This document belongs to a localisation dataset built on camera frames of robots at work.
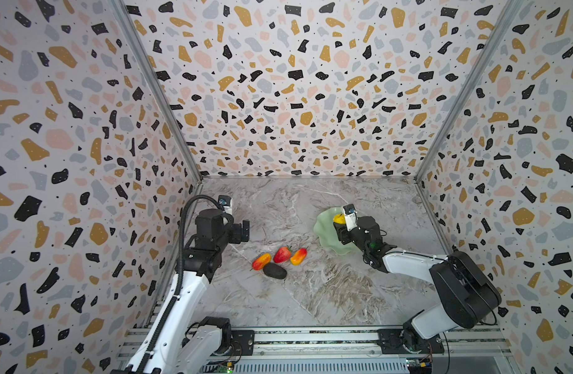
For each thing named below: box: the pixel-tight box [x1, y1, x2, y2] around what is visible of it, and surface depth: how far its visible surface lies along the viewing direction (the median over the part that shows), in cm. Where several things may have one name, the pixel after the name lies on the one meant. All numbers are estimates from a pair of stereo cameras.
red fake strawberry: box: [273, 244, 292, 264], surface depth 93 cm
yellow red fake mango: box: [290, 246, 309, 266], surface depth 92 cm
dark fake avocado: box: [263, 262, 288, 279], surface depth 87 cm
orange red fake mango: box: [251, 252, 272, 271], surface depth 92 cm
